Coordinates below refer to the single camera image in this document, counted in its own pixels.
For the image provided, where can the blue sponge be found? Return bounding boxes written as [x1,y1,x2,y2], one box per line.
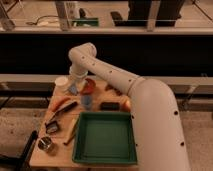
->
[69,85,78,95]

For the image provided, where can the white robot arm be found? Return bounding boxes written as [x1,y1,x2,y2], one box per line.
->
[69,43,191,171]

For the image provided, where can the white paper cup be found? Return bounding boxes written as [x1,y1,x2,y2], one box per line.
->
[54,76,69,93]

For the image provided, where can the metal cup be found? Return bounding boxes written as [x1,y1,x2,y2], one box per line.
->
[38,136,53,152]

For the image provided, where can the red bowl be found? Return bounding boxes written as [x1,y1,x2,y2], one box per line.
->
[81,78,96,95]

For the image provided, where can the black rectangular block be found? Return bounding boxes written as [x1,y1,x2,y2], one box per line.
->
[100,102,120,111]

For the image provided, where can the green plastic tray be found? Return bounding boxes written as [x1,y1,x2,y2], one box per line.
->
[72,112,137,165]

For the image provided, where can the black stand left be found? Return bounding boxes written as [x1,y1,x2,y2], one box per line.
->
[0,130,38,171]

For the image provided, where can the black handled brush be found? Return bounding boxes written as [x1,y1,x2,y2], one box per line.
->
[49,101,78,122]

